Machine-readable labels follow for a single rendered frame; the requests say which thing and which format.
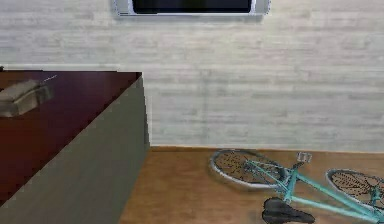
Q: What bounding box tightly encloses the dark red topped grey cabinet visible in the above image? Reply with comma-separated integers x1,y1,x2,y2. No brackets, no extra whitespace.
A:
0,69,151,224

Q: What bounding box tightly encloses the teal bicycle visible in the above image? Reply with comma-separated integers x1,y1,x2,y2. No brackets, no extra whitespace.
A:
209,148,384,224

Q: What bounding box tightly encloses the grey box shaped object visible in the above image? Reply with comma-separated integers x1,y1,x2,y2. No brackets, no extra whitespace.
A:
0,79,54,118

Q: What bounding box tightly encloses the silver framed wall television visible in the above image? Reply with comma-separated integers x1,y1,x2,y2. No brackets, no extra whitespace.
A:
113,0,271,17

